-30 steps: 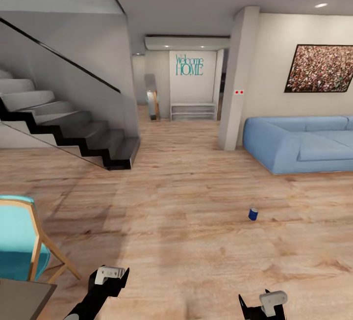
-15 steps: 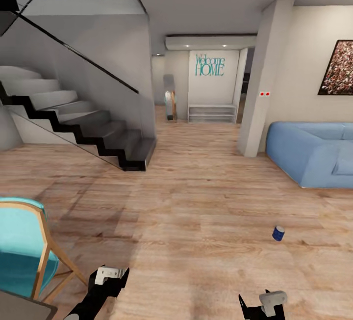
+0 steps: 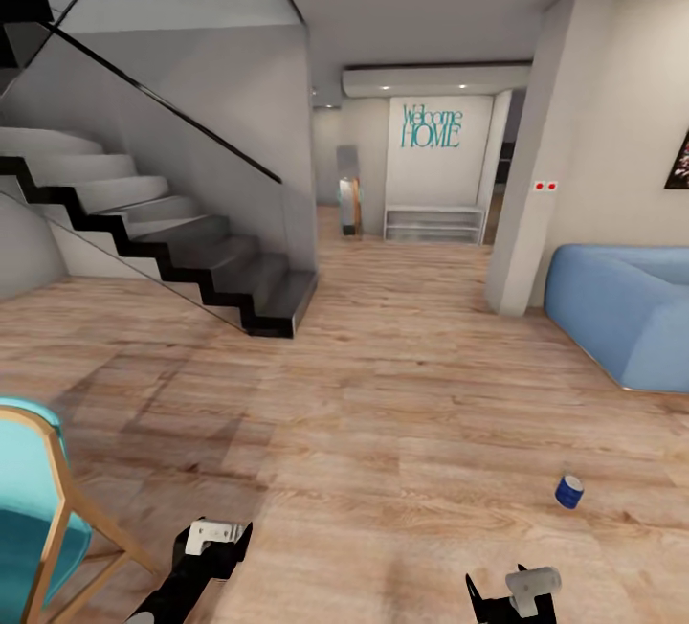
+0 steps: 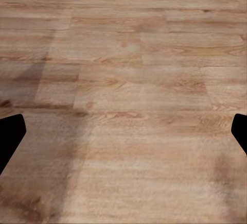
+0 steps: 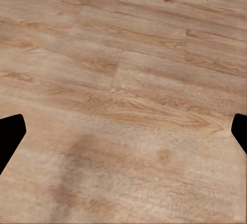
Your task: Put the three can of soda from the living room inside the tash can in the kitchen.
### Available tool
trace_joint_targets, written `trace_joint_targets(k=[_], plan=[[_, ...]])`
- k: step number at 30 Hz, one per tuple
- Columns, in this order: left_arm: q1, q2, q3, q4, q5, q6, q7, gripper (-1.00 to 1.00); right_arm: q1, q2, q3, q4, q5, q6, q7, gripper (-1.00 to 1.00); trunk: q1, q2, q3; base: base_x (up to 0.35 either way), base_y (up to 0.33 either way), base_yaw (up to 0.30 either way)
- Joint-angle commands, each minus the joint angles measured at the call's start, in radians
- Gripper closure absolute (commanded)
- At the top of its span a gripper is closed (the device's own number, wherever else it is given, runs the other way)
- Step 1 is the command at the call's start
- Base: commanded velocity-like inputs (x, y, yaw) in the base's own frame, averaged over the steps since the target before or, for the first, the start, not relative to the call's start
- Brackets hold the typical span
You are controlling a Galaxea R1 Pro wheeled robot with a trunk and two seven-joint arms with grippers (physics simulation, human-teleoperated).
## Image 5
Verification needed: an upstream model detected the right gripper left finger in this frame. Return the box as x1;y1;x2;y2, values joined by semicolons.
0;114;26;174

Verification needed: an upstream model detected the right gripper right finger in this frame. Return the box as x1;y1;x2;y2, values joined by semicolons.
231;113;247;154

